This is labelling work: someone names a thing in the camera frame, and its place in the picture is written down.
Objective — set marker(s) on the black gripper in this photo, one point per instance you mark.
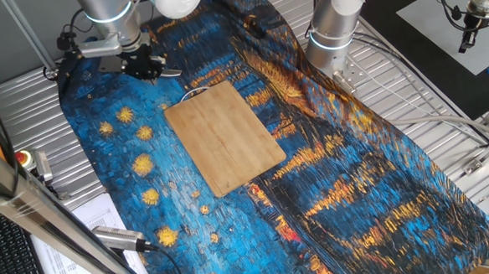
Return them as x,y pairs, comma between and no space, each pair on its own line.
142,62

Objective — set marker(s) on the steel cleaver knife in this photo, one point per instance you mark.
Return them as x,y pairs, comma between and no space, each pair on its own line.
110,64

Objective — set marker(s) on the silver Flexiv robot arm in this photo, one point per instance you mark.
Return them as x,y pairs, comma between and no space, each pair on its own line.
108,14

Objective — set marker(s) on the bamboo cutting board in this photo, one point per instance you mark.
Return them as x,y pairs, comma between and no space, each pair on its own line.
228,142

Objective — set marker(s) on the thin grey metal rod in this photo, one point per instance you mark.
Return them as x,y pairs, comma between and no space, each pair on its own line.
29,37

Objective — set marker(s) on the red emergency stop button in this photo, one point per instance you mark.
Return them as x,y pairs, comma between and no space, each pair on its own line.
32,162

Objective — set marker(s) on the starry night painting tablecloth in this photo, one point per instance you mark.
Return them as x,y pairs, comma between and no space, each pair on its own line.
315,200

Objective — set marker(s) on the black table mat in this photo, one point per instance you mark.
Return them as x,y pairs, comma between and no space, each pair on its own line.
389,20

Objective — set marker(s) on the black computer keyboard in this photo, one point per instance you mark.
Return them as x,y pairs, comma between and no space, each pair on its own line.
7,258

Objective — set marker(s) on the grey studded baseplate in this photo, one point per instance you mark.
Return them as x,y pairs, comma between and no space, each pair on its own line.
431,26

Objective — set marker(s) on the aluminium frame bar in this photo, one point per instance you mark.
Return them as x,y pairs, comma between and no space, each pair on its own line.
43,214

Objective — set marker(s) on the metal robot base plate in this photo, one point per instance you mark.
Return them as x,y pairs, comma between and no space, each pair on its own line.
350,74

